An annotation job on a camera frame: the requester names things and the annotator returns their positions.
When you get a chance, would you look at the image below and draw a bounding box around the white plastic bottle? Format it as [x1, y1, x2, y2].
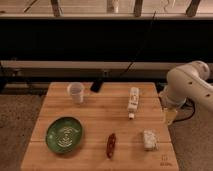
[127, 87, 139, 119]

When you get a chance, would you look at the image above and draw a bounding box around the white crumpled sponge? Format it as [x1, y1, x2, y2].
[143, 130, 157, 151]

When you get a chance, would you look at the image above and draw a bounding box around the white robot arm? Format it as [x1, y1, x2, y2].
[159, 61, 213, 125]

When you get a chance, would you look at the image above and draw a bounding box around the green ceramic bowl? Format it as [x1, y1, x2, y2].
[45, 117, 83, 154]

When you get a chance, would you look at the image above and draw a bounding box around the wooden table board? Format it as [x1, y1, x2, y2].
[21, 82, 179, 171]

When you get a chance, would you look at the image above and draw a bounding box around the black cable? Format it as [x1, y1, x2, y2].
[120, 10, 158, 77]

